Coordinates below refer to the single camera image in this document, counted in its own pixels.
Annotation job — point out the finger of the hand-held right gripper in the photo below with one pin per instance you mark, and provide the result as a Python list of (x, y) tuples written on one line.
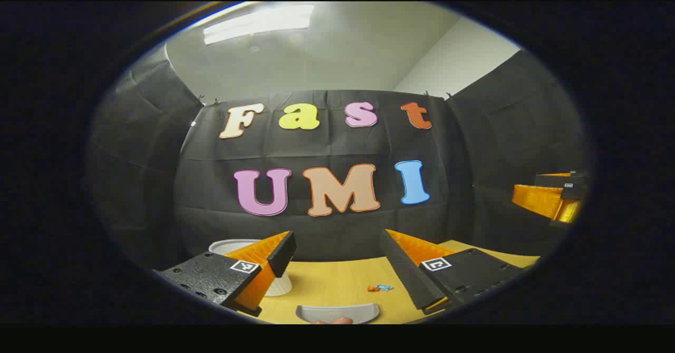
[(535, 197), (553, 180)]

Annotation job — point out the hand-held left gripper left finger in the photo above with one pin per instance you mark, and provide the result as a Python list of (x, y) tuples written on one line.
[(282, 253)]

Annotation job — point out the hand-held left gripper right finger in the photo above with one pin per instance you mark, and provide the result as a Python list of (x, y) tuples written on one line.
[(406, 274)]

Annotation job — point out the blue paper scrap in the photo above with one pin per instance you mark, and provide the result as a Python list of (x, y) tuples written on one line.
[(386, 287)]

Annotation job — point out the white ribbed garbage bin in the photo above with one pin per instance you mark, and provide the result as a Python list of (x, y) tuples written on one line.
[(280, 287)]

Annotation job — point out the grey plastic dustpan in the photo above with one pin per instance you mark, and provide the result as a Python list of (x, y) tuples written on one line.
[(337, 312)]

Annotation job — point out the yellow wooden desktop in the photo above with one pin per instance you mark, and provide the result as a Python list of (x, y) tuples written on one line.
[(327, 284)]

